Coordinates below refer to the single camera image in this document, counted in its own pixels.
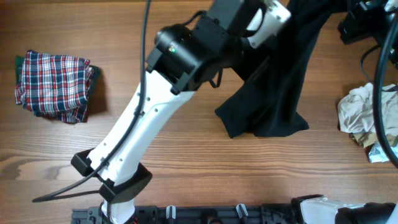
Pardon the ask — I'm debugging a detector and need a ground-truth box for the black t-shirt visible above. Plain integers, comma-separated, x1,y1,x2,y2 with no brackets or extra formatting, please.
215,0,347,138

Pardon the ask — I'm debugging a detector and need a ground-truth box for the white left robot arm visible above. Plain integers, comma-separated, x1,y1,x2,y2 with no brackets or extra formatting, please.
71,1,267,223

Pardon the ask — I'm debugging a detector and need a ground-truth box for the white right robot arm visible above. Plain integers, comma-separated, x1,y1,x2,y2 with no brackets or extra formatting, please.
285,59,397,223

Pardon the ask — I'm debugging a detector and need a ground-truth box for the white crumpled cloth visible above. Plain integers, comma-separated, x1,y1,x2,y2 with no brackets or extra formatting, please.
338,83,397,136

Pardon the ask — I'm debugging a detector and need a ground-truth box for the tan crumpled cloth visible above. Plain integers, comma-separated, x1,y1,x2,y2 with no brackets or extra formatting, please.
350,132,397,148

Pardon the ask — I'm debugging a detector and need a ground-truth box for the light blue crumpled cloth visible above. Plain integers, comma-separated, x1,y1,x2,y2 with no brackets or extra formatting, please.
368,142,389,163

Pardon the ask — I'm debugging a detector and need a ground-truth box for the plaid folded shirt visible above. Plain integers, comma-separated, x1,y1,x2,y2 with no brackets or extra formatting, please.
14,50,93,124

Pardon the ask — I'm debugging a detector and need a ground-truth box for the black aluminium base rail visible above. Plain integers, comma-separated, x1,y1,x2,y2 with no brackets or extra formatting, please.
70,203,312,224

